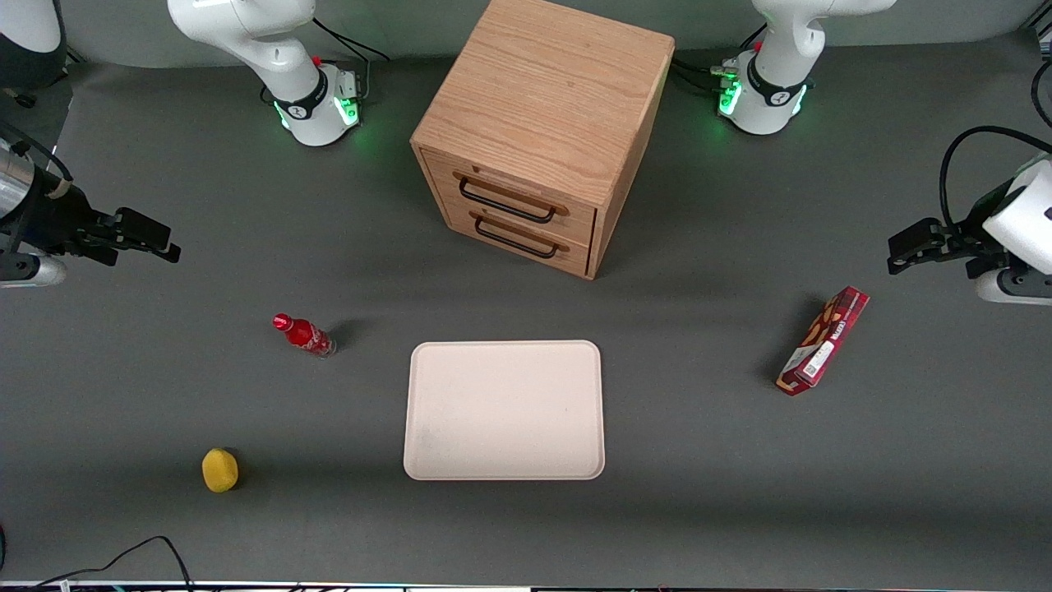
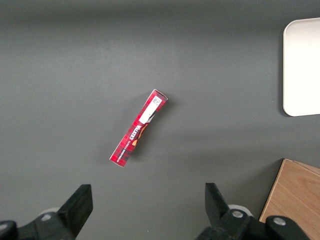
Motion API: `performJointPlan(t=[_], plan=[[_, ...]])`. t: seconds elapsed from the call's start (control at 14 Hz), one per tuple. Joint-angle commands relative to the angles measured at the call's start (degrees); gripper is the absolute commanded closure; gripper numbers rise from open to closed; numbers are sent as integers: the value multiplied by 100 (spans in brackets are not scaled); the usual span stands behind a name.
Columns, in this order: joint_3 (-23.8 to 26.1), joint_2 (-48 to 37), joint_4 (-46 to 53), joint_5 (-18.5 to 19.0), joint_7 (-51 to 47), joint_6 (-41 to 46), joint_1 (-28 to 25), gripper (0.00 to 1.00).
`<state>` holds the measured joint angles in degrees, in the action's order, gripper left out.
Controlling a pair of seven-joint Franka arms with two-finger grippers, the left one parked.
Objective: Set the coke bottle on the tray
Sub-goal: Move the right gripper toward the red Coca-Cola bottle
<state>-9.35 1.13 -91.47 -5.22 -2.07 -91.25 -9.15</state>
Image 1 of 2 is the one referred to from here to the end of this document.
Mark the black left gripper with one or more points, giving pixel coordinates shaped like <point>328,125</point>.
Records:
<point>963,238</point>

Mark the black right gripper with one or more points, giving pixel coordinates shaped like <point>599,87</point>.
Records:
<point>62,215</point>

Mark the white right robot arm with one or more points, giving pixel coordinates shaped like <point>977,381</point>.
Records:
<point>271,49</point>

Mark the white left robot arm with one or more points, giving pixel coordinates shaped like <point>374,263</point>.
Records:
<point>772,90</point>

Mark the small red coke bottle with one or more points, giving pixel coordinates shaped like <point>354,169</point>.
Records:
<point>306,335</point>

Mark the beige rectangular tray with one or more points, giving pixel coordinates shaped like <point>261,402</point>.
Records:
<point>505,411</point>

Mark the red cookie box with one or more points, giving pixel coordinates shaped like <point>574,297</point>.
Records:
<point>822,345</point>

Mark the yellow lemon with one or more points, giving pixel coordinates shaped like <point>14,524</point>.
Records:
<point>219,470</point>

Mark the wooden drawer front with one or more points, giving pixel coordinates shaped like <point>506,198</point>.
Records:
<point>567,215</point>
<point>493,224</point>

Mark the wooden drawer cabinet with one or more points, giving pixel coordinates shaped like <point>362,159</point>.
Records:
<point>542,99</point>

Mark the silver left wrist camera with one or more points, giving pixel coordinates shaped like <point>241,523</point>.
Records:
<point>1015,288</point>

